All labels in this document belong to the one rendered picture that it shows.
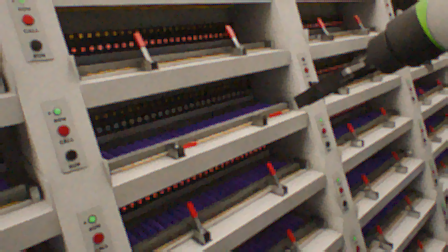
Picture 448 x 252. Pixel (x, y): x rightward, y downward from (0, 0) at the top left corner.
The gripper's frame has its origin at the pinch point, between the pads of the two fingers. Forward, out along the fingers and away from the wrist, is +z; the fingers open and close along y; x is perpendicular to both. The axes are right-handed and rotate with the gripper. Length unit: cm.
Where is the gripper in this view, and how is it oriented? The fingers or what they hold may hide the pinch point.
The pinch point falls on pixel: (312, 95)
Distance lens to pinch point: 74.8
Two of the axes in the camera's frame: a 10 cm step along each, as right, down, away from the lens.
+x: -4.1, -9.0, 1.3
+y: 7.4, -2.5, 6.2
